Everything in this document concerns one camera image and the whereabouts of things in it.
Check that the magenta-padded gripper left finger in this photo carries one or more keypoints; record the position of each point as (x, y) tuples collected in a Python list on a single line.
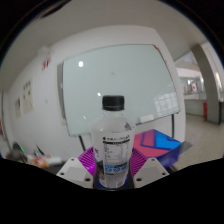
[(72, 170)]

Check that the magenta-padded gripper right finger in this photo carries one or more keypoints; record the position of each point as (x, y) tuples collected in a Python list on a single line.
[(151, 171)]

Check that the clear black-capped drink bottle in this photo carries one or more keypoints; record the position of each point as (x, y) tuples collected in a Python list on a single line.
[(112, 140)]

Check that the blue and white cardboard box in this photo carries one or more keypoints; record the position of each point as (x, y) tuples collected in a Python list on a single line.
[(160, 146)]

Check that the large whiteboard on stand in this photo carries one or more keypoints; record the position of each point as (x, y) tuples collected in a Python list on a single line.
[(116, 80)]

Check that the small white wall poster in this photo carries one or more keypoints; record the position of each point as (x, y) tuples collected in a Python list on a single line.
[(17, 106)]

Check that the large white wall poster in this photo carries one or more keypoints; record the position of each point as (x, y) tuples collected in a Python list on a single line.
[(28, 96)]

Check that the red lettered wall sign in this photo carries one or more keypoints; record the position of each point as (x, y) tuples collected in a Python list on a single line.
[(46, 64)]

